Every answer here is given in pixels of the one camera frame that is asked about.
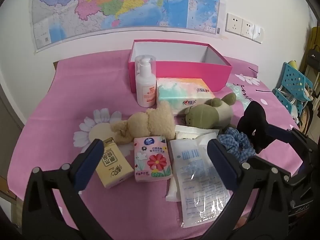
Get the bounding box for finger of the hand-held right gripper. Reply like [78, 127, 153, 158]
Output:
[247, 155, 304, 178]
[265, 124, 304, 143]

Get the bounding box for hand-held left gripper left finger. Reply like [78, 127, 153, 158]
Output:
[22, 139, 113, 240]

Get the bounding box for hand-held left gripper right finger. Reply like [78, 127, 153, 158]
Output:
[200, 139, 292, 240]

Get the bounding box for yellow pocket tissue pack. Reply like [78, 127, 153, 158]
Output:
[96, 137, 134, 188]

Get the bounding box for blue gingham scrunchie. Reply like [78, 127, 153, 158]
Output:
[217, 127, 257, 162]

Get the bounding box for clear plastic packet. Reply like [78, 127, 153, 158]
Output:
[168, 138, 232, 228]

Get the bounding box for green frog plush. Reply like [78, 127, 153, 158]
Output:
[184, 92, 237, 131]

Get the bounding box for pink floral pocket tissue pack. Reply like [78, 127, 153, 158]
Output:
[133, 136, 173, 182]

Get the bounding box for beige teddy bear plush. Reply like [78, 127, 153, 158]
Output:
[110, 101, 177, 145]

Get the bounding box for pastel soft tissue pack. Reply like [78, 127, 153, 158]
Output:
[156, 77, 216, 113]

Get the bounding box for pink cardboard box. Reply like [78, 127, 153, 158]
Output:
[128, 39, 233, 94]

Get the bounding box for white flat packet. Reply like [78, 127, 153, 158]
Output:
[165, 124, 219, 202]

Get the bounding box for blue plastic rack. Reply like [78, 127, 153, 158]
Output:
[272, 61, 313, 115]

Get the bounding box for pink printed bedsheet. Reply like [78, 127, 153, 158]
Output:
[7, 49, 302, 240]

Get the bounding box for black bag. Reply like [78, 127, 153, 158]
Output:
[306, 45, 320, 66]

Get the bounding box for white pump lotion bottle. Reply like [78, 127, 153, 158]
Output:
[135, 55, 157, 107]

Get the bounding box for white wall socket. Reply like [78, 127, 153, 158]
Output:
[226, 13, 243, 34]
[241, 19, 255, 39]

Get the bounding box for colourful wall map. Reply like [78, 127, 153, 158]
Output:
[31, 0, 222, 53]

